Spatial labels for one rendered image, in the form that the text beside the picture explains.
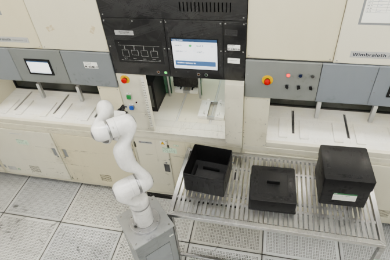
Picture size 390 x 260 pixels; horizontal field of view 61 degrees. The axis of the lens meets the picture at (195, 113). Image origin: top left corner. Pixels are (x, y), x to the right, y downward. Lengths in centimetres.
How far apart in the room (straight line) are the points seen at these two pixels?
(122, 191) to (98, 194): 157
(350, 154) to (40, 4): 214
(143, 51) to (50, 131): 129
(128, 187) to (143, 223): 35
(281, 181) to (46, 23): 182
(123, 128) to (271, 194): 103
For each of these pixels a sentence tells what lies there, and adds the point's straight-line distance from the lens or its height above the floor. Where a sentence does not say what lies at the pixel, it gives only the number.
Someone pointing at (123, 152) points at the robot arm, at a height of 139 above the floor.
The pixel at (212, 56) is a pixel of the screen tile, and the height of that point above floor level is 157.
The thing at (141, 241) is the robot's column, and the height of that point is 76.
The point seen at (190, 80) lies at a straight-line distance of 286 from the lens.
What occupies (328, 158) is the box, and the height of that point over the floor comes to 101.
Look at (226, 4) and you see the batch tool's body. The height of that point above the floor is 189.
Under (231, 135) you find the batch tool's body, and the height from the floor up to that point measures 96.
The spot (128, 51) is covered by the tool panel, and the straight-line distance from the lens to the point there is 222.
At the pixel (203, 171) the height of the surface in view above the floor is 77.
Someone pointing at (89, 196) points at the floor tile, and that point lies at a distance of 348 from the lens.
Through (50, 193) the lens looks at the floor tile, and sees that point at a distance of 367.
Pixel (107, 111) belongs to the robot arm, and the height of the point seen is 155.
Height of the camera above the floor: 263
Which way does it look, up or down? 40 degrees down
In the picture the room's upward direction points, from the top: 5 degrees counter-clockwise
